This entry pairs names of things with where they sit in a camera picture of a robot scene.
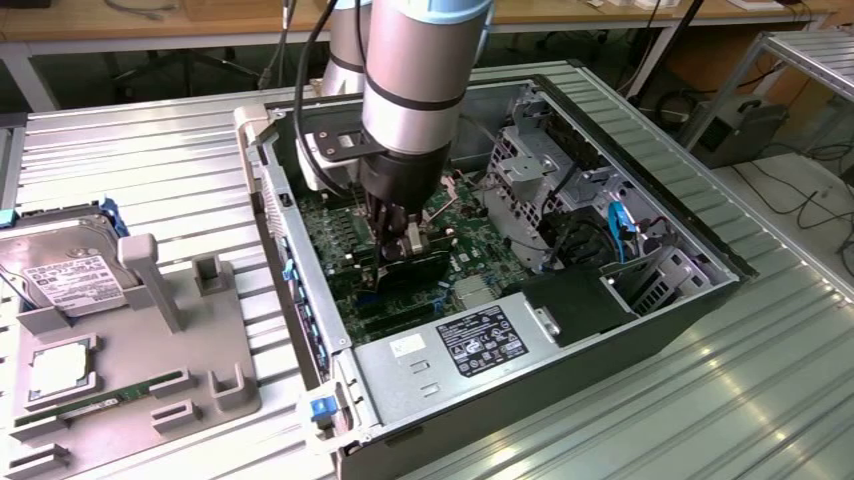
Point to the blue case latch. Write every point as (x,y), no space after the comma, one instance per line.
(322,407)

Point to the black equipment box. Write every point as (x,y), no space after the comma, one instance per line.
(741,130)

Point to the metal slat side table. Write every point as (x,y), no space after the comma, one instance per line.
(801,55)

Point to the black plastic air shroud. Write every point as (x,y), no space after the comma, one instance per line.
(575,305)

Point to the perforated front drive cage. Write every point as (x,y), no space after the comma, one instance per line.
(668,285)

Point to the silver chipset heatsink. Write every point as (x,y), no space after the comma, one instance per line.
(474,290)

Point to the silver hard disk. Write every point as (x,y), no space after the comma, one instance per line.
(61,280)

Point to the wooden desk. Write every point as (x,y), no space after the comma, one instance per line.
(201,25)

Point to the silver CPU chip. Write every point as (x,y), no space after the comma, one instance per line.
(61,372)

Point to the RAM memory stick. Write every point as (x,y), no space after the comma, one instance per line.
(417,272)

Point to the metal disk bay cage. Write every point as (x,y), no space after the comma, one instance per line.
(528,170)

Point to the grey parts rack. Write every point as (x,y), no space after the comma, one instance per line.
(134,360)

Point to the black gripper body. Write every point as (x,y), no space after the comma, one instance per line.
(404,175)

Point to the silver power supply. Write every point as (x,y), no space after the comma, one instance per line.
(401,370)

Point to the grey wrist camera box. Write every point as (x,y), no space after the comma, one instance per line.
(328,167)

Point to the green loose RAM stick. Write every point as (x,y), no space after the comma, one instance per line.
(101,400)

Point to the metal socket cover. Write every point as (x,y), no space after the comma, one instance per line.
(446,197)

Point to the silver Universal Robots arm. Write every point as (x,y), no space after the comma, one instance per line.
(414,75)

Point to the black open PC case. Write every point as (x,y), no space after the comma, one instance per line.
(534,400)

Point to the black expansion slot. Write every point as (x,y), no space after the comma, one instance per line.
(397,314)
(401,324)

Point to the green motherboard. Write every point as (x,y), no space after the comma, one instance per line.
(468,240)

